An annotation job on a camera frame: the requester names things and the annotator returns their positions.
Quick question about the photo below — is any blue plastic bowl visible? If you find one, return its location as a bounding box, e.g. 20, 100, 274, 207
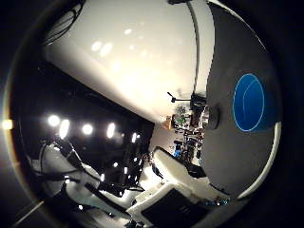
232, 72, 283, 133

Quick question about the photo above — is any dark grey table mat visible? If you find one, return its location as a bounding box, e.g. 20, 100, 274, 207
200, 2, 283, 197

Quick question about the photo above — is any black camera tripod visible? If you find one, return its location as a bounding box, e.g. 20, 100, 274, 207
166, 91, 207, 110

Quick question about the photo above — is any green potted plant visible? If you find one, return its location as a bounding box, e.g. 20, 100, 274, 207
173, 104, 188, 126

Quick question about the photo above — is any black cable bundle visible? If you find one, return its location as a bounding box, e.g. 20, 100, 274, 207
42, 0, 87, 48

